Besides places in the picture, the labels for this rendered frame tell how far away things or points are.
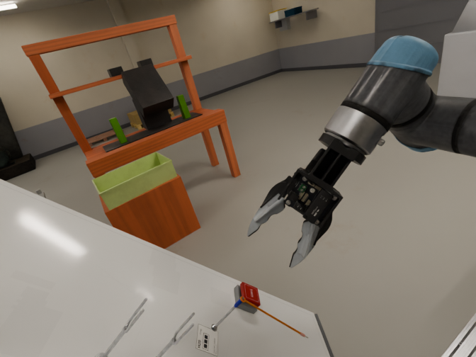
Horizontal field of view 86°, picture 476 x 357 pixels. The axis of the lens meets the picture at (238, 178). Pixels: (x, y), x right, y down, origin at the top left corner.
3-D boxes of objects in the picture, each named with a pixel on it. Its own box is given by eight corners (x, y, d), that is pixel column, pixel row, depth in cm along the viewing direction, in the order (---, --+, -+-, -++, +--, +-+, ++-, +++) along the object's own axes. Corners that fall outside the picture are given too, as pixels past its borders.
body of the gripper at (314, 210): (272, 201, 36) (322, 127, 34) (280, 193, 45) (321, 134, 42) (319, 234, 35) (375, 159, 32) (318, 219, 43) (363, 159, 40)
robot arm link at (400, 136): (465, 167, 38) (438, 135, 32) (394, 149, 48) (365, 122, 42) (496, 120, 37) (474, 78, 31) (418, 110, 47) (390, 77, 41)
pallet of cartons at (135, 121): (167, 113, 892) (162, 100, 871) (176, 116, 817) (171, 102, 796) (131, 126, 845) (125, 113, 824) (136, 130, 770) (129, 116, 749)
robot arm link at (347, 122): (336, 110, 41) (383, 137, 40) (320, 135, 42) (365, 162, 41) (341, 100, 34) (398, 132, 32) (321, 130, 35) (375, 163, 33)
